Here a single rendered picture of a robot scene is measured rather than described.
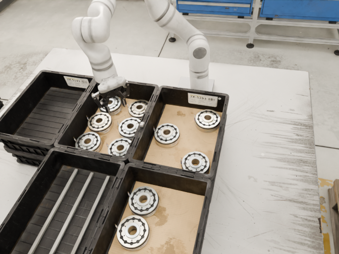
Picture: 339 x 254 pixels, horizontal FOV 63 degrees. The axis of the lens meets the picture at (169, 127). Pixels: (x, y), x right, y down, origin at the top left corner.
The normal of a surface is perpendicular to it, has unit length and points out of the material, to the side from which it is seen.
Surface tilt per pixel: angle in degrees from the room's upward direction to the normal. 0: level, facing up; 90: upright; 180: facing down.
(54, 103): 0
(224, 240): 0
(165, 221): 0
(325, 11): 90
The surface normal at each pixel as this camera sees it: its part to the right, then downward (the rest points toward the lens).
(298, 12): -0.25, 0.76
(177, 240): -0.07, -0.63
